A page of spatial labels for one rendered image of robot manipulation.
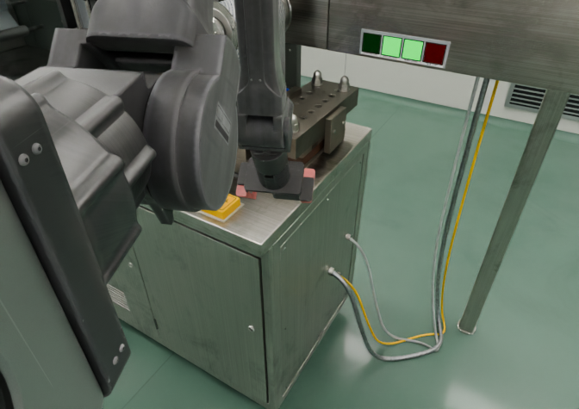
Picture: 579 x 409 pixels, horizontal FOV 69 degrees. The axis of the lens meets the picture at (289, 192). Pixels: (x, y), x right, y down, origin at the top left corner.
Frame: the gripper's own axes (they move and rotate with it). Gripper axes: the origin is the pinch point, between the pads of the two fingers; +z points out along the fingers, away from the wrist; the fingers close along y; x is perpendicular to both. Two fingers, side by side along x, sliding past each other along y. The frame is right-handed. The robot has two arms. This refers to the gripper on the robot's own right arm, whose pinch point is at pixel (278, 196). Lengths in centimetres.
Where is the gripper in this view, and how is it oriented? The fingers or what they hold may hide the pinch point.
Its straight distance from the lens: 84.4
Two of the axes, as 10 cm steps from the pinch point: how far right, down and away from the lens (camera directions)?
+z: 0.7, 4.2, 9.0
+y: -9.9, -0.8, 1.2
